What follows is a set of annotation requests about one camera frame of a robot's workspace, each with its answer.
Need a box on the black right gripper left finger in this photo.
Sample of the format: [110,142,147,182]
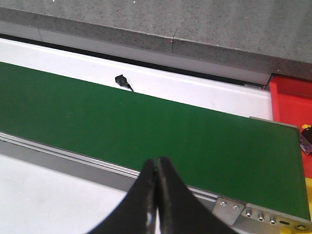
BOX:
[89,159,156,234]

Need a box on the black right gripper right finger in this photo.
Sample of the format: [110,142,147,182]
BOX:
[156,156,236,234]

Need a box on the green conveyor belt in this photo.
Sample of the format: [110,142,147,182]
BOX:
[0,63,310,219]

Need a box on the yellow plastic tray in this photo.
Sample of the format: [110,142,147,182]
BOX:
[304,176,312,234]

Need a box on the red plastic tray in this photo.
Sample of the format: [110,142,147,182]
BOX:
[269,75,312,178]

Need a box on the grey granite counter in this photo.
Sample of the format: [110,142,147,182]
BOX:
[0,0,312,83]

